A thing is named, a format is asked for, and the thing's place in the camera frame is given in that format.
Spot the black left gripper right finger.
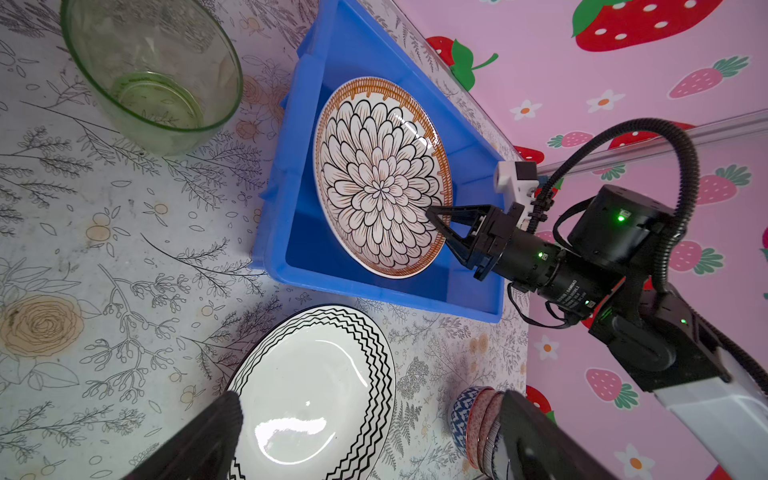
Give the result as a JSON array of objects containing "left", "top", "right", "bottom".
[{"left": 499, "top": 390, "right": 615, "bottom": 480}]

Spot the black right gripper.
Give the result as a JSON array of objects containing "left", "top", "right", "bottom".
[{"left": 426, "top": 205, "right": 618, "bottom": 327}]

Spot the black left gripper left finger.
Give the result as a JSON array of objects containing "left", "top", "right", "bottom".
[{"left": 125, "top": 391, "right": 243, "bottom": 480}]

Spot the brown flower pattern plate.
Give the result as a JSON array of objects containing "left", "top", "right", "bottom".
[{"left": 312, "top": 76, "right": 453, "bottom": 279}]

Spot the zigzag rim white plate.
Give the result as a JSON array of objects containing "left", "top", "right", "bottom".
[{"left": 227, "top": 305, "right": 396, "bottom": 479}]

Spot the blue floral bowl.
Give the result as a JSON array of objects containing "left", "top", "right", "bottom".
[{"left": 478, "top": 392, "right": 504, "bottom": 479}]

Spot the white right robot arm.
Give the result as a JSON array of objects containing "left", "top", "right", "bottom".
[{"left": 427, "top": 185, "right": 767, "bottom": 479}]

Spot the blue chevron bottom bowl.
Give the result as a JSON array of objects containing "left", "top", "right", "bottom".
[{"left": 449, "top": 386, "right": 483, "bottom": 455}]

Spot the green glass cup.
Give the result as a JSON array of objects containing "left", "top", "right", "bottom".
[{"left": 60, "top": 1, "right": 243, "bottom": 156}]

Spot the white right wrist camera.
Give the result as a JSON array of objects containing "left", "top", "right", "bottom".
[{"left": 494, "top": 161, "right": 539, "bottom": 229}]

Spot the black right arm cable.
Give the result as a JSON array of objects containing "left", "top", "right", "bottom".
[{"left": 524, "top": 117, "right": 768, "bottom": 391}]

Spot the aluminium corner post right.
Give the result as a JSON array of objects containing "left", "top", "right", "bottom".
[{"left": 570, "top": 109, "right": 767, "bottom": 174}]

